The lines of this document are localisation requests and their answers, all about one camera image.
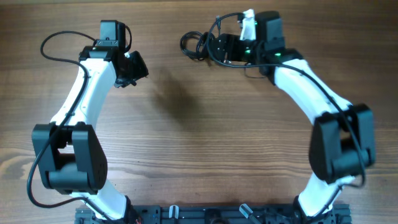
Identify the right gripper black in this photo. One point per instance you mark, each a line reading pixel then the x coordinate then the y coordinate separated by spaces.
pixel 228 41

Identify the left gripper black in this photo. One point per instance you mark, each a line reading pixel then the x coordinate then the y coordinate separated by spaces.
pixel 141 70

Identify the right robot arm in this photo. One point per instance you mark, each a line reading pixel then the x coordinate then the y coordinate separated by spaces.
pixel 342 143

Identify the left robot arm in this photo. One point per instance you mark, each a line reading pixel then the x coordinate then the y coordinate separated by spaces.
pixel 70 163

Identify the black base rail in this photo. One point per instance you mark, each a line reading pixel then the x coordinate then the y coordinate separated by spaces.
pixel 214 214

